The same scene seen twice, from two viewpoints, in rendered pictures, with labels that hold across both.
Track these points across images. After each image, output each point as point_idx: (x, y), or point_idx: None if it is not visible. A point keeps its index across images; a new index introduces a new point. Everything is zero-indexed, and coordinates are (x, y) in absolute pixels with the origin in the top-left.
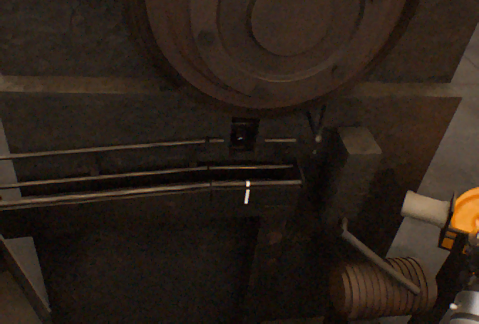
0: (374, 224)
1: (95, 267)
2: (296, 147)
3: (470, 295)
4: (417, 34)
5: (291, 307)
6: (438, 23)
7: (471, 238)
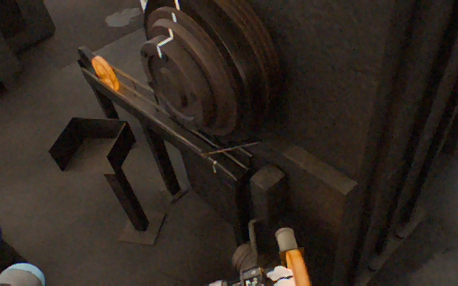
0: (315, 249)
1: (195, 164)
2: (256, 161)
3: (219, 281)
4: (322, 133)
5: None
6: (334, 132)
7: (266, 270)
